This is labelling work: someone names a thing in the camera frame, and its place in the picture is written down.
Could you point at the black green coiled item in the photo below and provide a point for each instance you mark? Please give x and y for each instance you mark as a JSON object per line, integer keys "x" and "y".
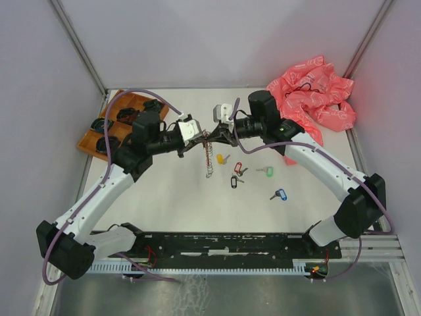
{"x": 98, "y": 126}

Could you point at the key with red tag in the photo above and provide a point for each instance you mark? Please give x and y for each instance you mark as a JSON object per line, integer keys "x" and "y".
{"x": 239, "y": 169}

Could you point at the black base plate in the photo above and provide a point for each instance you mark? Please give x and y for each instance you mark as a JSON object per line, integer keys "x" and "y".
{"x": 193, "y": 250}

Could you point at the key with green tag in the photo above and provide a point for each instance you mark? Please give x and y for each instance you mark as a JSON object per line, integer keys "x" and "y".
{"x": 269, "y": 171}

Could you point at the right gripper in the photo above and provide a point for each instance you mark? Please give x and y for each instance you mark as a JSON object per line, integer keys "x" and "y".
{"x": 224, "y": 135}

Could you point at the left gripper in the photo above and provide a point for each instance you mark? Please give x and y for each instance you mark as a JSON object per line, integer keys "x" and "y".
{"x": 191, "y": 144}

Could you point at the key with yellow tag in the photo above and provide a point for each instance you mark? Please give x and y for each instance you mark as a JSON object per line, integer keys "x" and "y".
{"x": 222, "y": 160}

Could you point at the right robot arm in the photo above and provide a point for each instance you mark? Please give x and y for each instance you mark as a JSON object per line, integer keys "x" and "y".
{"x": 362, "y": 197}

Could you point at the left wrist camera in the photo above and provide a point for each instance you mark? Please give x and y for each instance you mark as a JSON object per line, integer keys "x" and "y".
{"x": 189, "y": 128}

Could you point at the key with blue tag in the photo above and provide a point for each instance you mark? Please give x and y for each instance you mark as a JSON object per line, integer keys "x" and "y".
{"x": 279, "y": 194}

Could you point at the pink patterned cloth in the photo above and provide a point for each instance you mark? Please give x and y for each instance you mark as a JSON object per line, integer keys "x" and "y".
{"x": 312, "y": 94}

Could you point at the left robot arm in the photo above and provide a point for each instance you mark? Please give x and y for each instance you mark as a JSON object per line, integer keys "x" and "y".
{"x": 67, "y": 243}

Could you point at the key with black tag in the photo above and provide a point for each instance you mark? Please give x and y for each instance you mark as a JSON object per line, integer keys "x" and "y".
{"x": 235, "y": 180}

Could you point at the wooden compartment tray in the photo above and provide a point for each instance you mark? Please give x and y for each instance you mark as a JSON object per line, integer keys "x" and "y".
{"x": 94, "y": 143}

